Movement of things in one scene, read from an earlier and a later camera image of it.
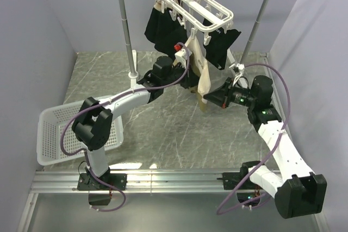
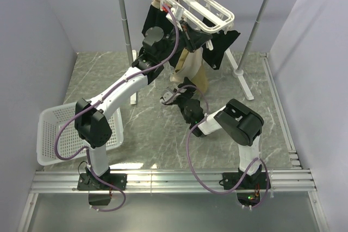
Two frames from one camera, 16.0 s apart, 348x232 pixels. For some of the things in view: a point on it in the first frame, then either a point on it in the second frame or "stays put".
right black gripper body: (237, 95) to (183, 98)
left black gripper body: (176, 74) to (187, 36)
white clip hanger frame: (194, 7) stays put
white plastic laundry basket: (50, 122) stays put
